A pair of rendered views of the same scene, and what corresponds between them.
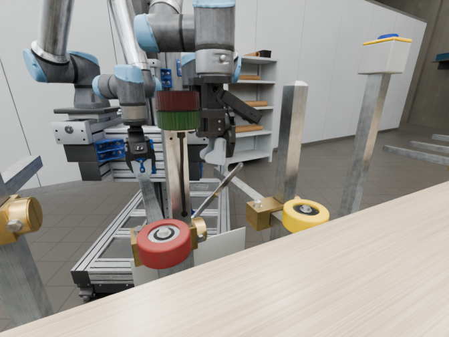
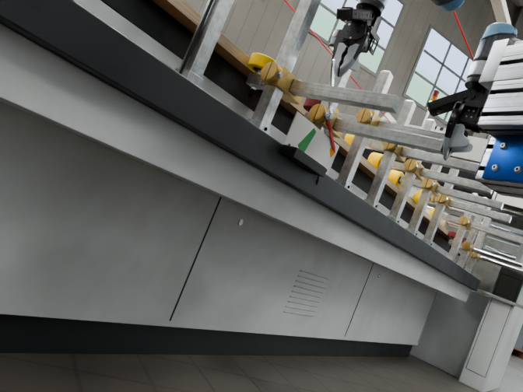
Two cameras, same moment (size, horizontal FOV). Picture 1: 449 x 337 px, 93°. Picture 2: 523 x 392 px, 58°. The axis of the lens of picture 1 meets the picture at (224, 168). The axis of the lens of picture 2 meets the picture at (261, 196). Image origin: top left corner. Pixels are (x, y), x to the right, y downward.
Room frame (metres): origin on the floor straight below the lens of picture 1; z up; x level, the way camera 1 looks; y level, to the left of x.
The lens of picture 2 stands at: (1.53, -0.62, 0.49)
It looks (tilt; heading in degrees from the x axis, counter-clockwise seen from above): 3 degrees up; 153
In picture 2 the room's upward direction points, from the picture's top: 22 degrees clockwise
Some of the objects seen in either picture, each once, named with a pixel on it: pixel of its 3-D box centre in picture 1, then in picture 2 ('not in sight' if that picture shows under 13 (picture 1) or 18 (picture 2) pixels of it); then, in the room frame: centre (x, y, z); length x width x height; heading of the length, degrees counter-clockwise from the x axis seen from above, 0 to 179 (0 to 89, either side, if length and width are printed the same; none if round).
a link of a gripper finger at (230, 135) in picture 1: (226, 137); (343, 43); (0.46, -0.01, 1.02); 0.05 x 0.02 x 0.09; 25
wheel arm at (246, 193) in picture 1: (248, 196); (315, 92); (0.52, -0.07, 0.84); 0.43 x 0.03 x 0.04; 25
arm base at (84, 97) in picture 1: (91, 96); not in sight; (1.06, 0.63, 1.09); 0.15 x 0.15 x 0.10
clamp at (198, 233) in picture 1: (170, 238); (326, 120); (0.34, 0.10, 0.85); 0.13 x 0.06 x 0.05; 115
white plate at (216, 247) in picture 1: (194, 259); (313, 145); (0.39, 0.07, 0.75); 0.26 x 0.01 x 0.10; 115
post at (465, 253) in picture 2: not in sight; (472, 232); (-0.49, 1.90, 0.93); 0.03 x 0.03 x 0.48; 25
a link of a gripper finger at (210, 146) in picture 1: (212, 154); (352, 64); (0.48, 0.03, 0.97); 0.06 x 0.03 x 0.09; 115
